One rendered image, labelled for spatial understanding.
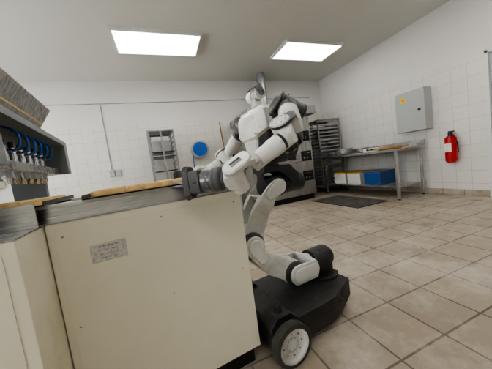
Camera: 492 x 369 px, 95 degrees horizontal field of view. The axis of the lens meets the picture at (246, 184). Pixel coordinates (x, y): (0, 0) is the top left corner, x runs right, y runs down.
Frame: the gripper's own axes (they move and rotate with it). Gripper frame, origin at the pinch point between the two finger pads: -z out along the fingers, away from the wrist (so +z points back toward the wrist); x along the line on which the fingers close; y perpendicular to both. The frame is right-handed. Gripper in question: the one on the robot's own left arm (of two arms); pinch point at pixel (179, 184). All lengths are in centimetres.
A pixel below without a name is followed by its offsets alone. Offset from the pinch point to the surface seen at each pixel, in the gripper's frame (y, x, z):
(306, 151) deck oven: -449, 14, 32
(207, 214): -9.5, -14.4, 4.4
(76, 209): 20.2, -2.7, -27.5
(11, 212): 33.6, 0.1, -33.9
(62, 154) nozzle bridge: -6, 22, -67
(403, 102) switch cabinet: -415, 72, 211
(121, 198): 10.6, -1.5, -17.7
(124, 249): 13.0, -19.8, -18.5
